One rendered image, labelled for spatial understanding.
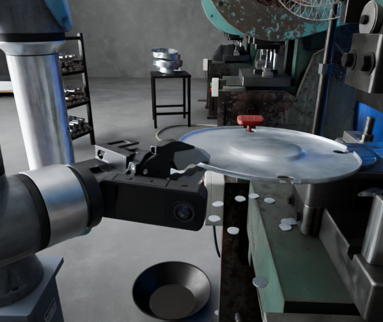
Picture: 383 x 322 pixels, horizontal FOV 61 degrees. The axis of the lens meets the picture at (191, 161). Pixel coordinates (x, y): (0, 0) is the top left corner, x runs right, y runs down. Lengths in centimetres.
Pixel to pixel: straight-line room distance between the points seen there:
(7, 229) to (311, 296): 38
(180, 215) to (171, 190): 3
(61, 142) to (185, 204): 38
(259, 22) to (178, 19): 536
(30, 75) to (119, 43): 676
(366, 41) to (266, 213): 34
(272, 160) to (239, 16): 142
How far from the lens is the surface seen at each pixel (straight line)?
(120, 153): 38
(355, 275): 50
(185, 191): 33
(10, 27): 61
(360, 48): 59
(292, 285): 51
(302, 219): 60
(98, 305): 141
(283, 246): 58
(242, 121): 87
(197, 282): 140
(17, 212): 30
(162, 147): 38
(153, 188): 33
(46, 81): 63
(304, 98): 216
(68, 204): 31
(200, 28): 713
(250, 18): 186
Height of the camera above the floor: 98
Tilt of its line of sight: 22 degrees down
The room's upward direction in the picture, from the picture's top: straight up
